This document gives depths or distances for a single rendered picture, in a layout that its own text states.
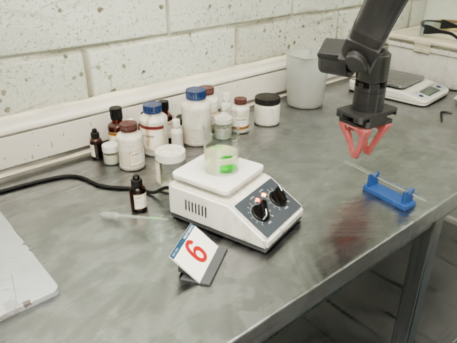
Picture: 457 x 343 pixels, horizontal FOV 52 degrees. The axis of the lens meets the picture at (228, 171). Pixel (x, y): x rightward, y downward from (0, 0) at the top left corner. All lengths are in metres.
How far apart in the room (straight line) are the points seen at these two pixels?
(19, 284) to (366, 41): 0.63
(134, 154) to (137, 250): 0.28
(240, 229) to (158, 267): 0.14
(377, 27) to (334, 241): 0.34
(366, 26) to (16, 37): 0.67
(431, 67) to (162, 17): 0.91
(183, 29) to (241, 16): 0.19
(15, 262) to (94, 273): 0.12
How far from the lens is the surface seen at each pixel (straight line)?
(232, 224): 0.75
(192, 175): 0.79
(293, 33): 1.52
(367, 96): 0.90
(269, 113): 1.22
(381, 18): 0.75
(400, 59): 1.75
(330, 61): 0.91
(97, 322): 0.66
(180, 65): 1.25
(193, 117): 1.08
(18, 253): 0.80
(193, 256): 0.71
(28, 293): 0.72
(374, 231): 0.84
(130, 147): 0.99
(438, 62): 1.68
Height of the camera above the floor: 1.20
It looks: 27 degrees down
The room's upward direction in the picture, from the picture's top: straight up
